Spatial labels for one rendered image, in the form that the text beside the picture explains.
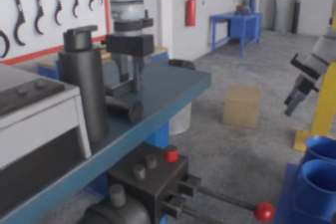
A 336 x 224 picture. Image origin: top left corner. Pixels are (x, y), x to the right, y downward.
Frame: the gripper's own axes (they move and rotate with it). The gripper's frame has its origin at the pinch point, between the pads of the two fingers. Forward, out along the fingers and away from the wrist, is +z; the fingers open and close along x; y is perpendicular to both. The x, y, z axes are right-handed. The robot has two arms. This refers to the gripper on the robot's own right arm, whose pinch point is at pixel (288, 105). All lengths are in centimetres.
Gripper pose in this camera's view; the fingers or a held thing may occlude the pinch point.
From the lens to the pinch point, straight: 102.8
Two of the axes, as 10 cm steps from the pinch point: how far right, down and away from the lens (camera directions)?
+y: 8.1, 5.3, -2.5
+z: -4.0, 8.2, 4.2
